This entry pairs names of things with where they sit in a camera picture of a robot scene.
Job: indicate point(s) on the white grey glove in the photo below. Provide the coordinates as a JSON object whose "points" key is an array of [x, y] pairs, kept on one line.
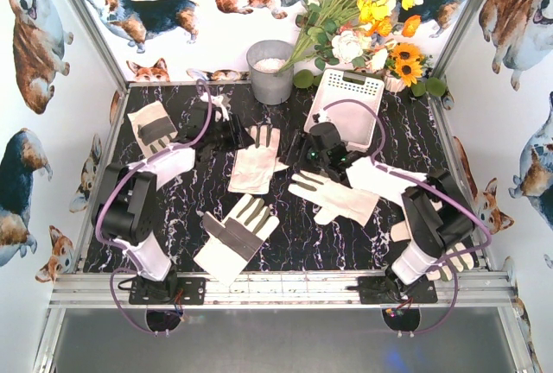
{"points": [[152, 128], [236, 239]]}

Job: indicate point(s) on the white perforated storage basket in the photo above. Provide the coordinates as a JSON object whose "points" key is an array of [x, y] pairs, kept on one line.
{"points": [[350, 101]]}

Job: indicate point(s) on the white glove near right base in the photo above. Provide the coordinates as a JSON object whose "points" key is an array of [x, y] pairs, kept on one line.
{"points": [[413, 263]]}

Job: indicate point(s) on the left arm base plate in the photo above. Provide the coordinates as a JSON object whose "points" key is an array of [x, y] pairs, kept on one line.
{"points": [[186, 290]]}

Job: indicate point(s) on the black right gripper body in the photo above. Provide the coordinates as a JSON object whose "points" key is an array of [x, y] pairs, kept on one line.
{"points": [[300, 151]]}

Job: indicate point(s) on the white grey glove front centre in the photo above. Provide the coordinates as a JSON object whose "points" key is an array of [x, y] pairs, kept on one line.
{"points": [[236, 239]]}

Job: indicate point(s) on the grey metal bucket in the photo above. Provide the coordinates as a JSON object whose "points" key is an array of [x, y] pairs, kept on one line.
{"points": [[271, 76]]}

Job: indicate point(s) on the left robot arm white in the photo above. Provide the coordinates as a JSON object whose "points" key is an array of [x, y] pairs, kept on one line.
{"points": [[124, 214]]}

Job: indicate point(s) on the green moss ball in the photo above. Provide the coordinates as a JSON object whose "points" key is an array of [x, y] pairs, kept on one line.
{"points": [[303, 79], [432, 86]]}

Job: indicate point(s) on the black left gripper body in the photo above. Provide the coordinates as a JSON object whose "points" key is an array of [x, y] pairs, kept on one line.
{"points": [[235, 132]]}

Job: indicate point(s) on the sunflower pot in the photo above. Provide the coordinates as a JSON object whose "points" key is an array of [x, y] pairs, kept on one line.
{"points": [[405, 66]]}

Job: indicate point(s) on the green moss ball right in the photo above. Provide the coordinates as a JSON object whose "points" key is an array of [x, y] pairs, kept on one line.
{"points": [[432, 86]]}

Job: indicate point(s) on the green moss ball left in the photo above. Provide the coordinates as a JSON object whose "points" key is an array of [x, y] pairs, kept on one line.
{"points": [[303, 79]]}

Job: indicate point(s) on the white grey glove back left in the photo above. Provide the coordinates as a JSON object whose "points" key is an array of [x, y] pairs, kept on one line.
{"points": [[152, 128]]}

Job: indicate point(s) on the artificial flower bouquet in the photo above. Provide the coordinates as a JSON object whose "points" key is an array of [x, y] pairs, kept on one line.
{"points": [[358, 33]]}

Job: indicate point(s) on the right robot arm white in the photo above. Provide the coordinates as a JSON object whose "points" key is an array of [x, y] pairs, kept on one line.
{"points": [[350, 184]]}

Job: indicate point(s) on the aluminium front rail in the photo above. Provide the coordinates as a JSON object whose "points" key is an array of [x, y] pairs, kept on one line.
{"points": [[306, 290]]}

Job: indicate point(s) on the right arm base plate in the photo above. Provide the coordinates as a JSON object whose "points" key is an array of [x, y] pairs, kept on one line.
{"points": [[374, 290]]}

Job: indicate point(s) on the white glove with green fingers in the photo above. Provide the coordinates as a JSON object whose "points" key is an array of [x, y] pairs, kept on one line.
{"points": [[254, 167]]}

